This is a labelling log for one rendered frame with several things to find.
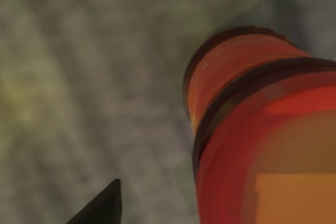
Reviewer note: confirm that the red orange cylindrical bottle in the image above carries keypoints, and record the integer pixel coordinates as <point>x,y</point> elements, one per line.
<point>252,129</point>

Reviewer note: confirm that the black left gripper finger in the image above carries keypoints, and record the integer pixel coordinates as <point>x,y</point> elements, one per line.
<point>106,205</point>

